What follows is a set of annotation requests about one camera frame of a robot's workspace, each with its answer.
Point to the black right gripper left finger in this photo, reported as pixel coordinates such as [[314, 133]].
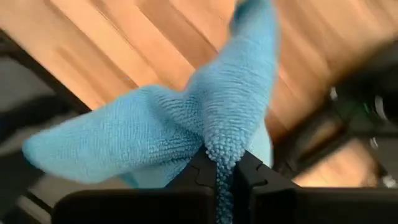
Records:
[[140, 205]]

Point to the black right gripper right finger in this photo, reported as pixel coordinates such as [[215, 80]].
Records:
[[295, 205]]

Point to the blue microfiber towel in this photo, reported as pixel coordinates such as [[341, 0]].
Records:
[[155, 130]]

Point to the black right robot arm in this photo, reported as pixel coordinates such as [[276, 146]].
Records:
[[373, 77]]

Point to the black aluminium table frame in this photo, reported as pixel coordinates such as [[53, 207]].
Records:
[[43, 70]]

